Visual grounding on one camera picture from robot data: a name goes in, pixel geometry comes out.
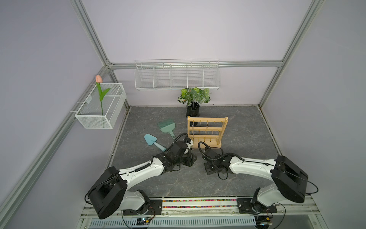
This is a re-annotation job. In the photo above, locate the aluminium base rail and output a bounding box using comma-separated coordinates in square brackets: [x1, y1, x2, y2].
[80, 197, 321, 227]

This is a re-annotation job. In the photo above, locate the white wire wall shelf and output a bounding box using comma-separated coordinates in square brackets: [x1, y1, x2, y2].
[134, 59, 221, 90]

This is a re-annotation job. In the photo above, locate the white mesh wall basket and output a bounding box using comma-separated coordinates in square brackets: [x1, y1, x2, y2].
[74, 83, 126, 129]

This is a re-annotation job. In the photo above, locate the potted green plant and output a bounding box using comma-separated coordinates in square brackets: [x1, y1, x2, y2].
[177, 87, 211, 117]

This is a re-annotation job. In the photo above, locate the pink artificial tulip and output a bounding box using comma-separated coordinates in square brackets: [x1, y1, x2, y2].
[95, 75, 110, 115]

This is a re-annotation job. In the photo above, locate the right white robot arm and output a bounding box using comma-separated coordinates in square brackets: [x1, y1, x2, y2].
[199, 146, 309, 215]

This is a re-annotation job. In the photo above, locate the teal small shovel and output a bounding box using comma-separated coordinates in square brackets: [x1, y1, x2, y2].
[144, 134, 166, 152]

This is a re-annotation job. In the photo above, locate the wooden jewelry display stand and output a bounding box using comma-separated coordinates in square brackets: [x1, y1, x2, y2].
[187, 116, 229, 149]

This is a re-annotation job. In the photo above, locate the white slotted cable duct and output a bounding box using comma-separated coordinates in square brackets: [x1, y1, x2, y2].
[89, 216, 256, 229]

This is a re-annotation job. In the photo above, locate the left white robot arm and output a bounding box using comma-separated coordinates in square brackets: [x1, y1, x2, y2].
[85, 138, 197, 219]

